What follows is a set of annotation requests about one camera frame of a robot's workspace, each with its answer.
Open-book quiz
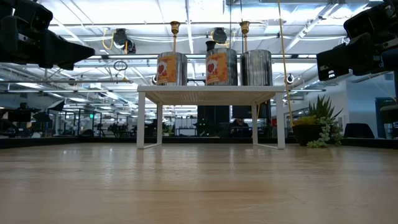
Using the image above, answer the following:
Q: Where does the white perforated shelf riser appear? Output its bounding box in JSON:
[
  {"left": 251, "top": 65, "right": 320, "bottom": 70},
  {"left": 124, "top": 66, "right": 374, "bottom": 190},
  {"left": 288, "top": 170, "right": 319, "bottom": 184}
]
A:
[{"left": 136, "top": 85, "right": 286, "bottom": 151}]

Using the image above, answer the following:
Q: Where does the yellow hanging cable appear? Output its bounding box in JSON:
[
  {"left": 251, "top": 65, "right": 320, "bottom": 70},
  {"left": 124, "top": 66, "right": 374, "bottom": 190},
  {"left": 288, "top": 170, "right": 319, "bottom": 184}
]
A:
[{"left": 277, "top": 0, "right": 295, "bottom": 127}]

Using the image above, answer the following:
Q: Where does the right wrist camera black housing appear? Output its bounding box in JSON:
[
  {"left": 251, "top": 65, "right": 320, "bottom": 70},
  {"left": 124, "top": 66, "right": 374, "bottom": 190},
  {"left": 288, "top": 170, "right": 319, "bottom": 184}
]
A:
[{"left": 343, "top": 2, "right": 393, "bottom": 40}]

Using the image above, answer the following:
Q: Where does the wrist camera black housing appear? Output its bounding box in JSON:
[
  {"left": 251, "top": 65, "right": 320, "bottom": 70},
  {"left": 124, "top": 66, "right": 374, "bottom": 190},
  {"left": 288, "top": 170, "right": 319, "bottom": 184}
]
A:
[
  {"left": 343, "top": 2, "right": 393, "bottom": 40},
  {"left": 0, "top": 0, "right": 53, "bottom": 32}
]

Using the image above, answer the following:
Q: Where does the person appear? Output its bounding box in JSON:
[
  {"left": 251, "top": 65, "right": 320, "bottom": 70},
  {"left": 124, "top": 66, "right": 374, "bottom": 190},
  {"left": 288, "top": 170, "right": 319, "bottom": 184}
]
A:
[{"left": 231, "top": 118, "right": 250, "bottom": 138}]

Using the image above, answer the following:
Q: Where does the black wall screen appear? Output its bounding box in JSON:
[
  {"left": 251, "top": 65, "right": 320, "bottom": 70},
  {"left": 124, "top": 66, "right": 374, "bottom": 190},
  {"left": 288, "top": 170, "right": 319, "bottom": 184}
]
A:
[{"left": 232, "top": 104, "right": 272, "bottom": 119}]

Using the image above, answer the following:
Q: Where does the black ceiling cable reel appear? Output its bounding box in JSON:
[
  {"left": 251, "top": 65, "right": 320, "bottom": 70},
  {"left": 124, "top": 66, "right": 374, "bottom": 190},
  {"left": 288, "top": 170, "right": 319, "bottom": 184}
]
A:
[
  {"left": 125, "top": 38, "right": 137, "bottom": 55},
  {"left": 213, "top": 27, "right": 228, "bottom": 45},
  {"left": 113, "top": 28, "right": 128, "bottom": 46}
]

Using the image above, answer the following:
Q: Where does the potted succulent dark pot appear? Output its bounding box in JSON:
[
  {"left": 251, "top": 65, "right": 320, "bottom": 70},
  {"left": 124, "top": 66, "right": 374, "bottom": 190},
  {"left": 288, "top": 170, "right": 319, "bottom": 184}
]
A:
[{"left": 291, "top": 95, "right": 345, "bottom": 149}]

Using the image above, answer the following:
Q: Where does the silver scented candle tin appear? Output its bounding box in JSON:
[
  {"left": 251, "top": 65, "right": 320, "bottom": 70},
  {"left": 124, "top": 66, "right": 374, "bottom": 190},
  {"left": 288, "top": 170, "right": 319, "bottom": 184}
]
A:
[
  {"left": 239, "top": 49, "right": 274, "bottom": 87},
  {"left": 155, "top": 51, "right": 188, "bottom": 86},
  {"left": 205, "top": 47, "right": 239, "bottom": 86}
]

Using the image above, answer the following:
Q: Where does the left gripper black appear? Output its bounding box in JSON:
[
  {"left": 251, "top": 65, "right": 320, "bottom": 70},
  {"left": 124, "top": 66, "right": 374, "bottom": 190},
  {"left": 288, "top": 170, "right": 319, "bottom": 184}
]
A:
[{"left": 0, "top": 15, "right": 96, "bottom": 72}]

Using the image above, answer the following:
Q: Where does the computer monitor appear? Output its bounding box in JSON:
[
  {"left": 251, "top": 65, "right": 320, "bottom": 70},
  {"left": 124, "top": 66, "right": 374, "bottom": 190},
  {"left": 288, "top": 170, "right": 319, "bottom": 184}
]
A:
[{"left": 7, "top": 110, "right": 32, "bottom": 123}]

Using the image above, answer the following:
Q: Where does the black hanging cable loop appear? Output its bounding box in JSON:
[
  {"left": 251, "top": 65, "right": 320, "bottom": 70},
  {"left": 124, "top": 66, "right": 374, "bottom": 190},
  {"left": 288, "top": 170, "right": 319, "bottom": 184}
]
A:
[{"left": 113, "top": 60, "right": 129, "bottom": 72}]

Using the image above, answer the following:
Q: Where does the black cabinet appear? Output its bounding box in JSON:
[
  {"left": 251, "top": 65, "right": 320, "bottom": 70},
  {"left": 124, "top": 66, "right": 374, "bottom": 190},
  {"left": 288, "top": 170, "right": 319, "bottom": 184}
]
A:
[{"left": 197, "top": 105, "right": 231, "bottom": 139}]

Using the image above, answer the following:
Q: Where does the left wrist camera black housing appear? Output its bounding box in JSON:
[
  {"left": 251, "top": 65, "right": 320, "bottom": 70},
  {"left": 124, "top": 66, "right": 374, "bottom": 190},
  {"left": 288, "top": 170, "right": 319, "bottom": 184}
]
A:
[{"left": 0, "top": 0, "right": 53, "bottom": 32}]

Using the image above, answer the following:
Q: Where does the tall brass candlestick holder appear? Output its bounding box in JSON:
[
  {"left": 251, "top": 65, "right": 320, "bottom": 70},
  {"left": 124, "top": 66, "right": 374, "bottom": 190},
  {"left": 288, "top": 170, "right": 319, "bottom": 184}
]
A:
[
  {"left": 239, "top": 20, "right": 251, "bottom": 54},
  {"left": 169, "top": 20, "right": 182, "bottom": 54}
]

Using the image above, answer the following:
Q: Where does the short yellow ceiling cable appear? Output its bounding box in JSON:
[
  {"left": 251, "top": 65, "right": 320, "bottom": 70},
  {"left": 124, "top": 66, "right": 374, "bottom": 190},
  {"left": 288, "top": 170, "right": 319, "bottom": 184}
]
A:
[{"left": 101, "top": 28, "right": 114, "bottom": 51}]

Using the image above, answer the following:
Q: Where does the black office chair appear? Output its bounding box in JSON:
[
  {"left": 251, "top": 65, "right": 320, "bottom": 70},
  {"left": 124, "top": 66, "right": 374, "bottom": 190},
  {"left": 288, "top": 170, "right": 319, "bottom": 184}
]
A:
[{"left": 343, "top": 123, "right": 376, "bottom": 139}]

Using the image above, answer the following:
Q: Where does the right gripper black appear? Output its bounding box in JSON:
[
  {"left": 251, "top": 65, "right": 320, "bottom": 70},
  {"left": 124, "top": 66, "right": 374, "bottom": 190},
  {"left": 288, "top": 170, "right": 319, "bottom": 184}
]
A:
[{"left": 317, "top": 32, "right": 384, "bottom": 82}]

